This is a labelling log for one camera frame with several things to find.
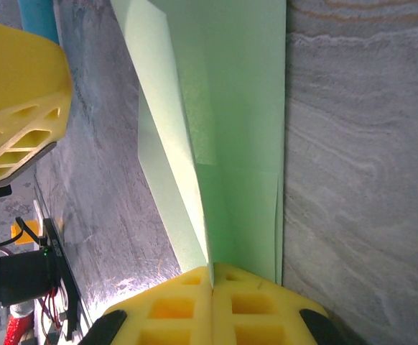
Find light blue cylindrical tool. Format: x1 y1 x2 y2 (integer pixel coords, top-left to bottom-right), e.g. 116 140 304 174
17 0 61 46

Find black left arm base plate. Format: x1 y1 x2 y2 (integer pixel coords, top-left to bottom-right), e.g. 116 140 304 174
42 216 88 342

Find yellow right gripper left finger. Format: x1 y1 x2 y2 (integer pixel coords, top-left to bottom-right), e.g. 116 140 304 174
86 265 214 345

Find light green paper sheet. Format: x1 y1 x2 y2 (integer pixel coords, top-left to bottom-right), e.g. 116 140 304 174
110 0 288 285

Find yellow block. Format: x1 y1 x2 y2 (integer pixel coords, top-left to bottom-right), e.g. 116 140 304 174
10 219 40 246

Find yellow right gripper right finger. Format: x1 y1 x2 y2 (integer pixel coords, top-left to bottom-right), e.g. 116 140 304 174
211 262 368 345

